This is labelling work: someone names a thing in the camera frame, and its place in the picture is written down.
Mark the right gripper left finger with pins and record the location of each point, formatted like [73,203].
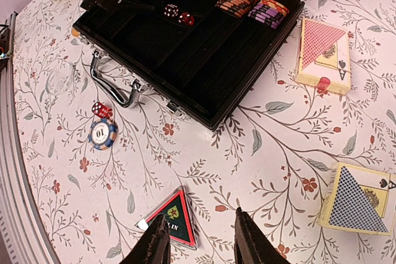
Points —
[154,245]

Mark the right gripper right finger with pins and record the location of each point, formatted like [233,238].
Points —
[251,245]

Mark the blue playing card deck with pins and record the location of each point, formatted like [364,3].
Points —
[360,200]

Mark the black poker set case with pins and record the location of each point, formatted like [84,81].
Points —
[205,69]

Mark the black triangular all-in button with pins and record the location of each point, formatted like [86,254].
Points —
[175,209]

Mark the clear plastic round lid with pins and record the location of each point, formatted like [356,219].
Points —
[60,78]

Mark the red playing card deck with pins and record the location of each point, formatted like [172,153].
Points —
[324,58]

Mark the orange round dealer button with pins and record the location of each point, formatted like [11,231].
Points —
[74,32]

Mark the purple poker chip stack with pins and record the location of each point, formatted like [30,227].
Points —
[270,13]

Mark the front aluminium rail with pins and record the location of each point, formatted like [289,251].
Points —
[22,230]

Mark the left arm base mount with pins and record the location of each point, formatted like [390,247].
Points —
[6,48]

